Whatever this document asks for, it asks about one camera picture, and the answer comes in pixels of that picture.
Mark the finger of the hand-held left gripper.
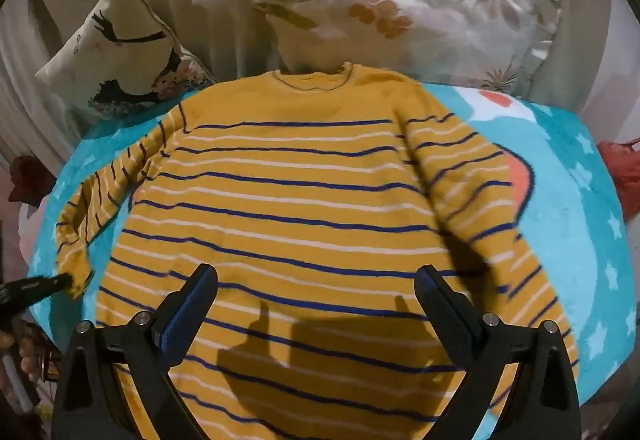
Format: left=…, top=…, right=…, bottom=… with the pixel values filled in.
left=0, top=272, right=72, bottom=308

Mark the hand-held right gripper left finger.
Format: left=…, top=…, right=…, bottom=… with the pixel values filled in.
left=52, top=264, right=219, bottom=440

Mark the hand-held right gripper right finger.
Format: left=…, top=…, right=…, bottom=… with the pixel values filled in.
left=414, top=264, right=582, bottom=440

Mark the yellow striped sweater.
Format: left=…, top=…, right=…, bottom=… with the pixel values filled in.
left=55, top=62, right=581, bottom=440

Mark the person's left hand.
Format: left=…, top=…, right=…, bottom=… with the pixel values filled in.
left=17, top=337, right=57, bottom=383

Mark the dark red cloth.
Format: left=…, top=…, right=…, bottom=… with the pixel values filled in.
left=7, top=156, right=57, bottom=208

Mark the turquoise star blanket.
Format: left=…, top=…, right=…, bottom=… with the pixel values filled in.
left=30, top=82, right=628, bottom=408

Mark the cream bird print cushion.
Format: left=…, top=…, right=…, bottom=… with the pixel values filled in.
left=35, top=0, right=217, bottom=121

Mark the white floral pillow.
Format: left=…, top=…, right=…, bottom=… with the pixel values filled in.
left=239, top=0, right=561, bottom=95

